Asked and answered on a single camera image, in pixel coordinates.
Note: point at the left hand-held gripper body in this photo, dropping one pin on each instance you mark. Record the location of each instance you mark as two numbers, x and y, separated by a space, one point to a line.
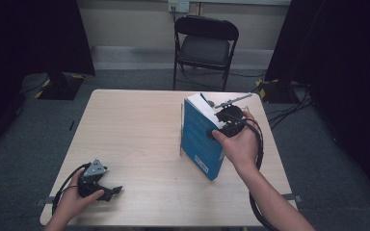
90 184

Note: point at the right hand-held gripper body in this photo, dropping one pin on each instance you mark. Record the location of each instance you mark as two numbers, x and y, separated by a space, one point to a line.
234 122

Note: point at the blue book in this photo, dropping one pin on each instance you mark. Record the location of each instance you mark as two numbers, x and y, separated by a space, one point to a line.
200 141

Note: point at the person's right hand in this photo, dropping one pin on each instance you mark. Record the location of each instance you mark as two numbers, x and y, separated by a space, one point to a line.
241 147

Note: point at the person's left hand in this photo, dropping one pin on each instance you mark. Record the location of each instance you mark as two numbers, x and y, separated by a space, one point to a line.
72 205

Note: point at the grey tape strip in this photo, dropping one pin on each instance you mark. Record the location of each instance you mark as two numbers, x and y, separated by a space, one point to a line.
43 201
294 197

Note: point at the black stand base yellow tape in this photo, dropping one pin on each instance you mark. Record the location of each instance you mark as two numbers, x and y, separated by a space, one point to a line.
276 91
59 88

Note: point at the black folding chair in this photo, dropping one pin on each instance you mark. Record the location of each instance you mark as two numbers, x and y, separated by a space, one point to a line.
205 48

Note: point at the black curtain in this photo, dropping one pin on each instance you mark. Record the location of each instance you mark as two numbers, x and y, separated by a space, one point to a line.
340 80
19 48

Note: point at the white wall socket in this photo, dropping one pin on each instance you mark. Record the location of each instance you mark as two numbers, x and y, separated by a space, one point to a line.
179 5

